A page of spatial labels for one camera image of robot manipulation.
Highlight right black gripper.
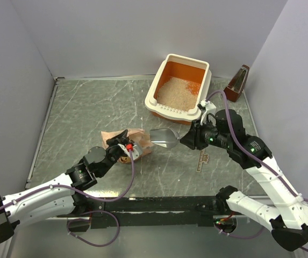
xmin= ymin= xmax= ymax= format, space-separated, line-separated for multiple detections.
xmin=179 ymin=117 xmax=231 ymax=150

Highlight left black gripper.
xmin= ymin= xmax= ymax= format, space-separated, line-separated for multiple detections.
xmin=98 ymin=130 xmax=130 ymax=177

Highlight peach cat litter bag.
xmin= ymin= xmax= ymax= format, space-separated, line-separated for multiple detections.
xmin=101 ymin=128 xmax=153 ymax=164

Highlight metal litter scoop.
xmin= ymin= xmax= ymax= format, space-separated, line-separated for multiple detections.
xmin=149 ymin=128 xmax=181 ymax=149

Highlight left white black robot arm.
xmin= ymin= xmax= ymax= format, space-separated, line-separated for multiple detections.
xmin=0 ymin=130 xmax=130 ymax=243

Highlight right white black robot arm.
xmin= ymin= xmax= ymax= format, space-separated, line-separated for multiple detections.
xmin=180 ymin=110 xmax=308 ymax=252

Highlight beige litter granules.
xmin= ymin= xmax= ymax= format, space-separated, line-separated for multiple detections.
xmin=156 ymin=77 xmax=200 ymax=111

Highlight white orange litter box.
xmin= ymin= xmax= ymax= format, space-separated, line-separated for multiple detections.
xmin=145 ymin=54 xmax=212 ymax=125

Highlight brown wooden metronome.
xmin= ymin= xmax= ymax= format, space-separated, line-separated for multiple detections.
xmin=224 ymin=64 xmax=250 ymax=102

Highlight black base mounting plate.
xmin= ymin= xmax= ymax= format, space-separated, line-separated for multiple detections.
xmin=55 ymin=196 xmax=248 ymax=230

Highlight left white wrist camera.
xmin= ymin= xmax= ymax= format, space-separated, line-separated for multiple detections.
xmin=118 ymin=144 xmax=143 ymax=160

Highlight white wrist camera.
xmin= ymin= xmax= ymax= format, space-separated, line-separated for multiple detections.
xmin=197 ymin=99 xmax=217 ymax=125
xmin=118 ymin=144 xmax=143 ymax=160

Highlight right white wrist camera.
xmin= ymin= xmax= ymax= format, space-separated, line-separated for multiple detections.
xmin=197 ymin=99 xmax=217 ymax=125

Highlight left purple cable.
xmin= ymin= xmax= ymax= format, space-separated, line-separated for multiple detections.
xmin=0 ymin=146 xmax=137 ymax=247

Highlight purple cable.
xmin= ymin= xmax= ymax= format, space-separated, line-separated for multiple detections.
xmin=206 ymin=90 xmax=308 ymax=256
xmin=0 ymin=146 xmax=137 ymax=247

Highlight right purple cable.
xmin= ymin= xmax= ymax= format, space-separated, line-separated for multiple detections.
xmin=206 ymin=90 xmax=308 ymax=256

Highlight aluminium rail frame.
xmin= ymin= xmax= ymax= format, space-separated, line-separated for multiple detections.
xmin=7 ymin=209 xmax=256 ymax=224

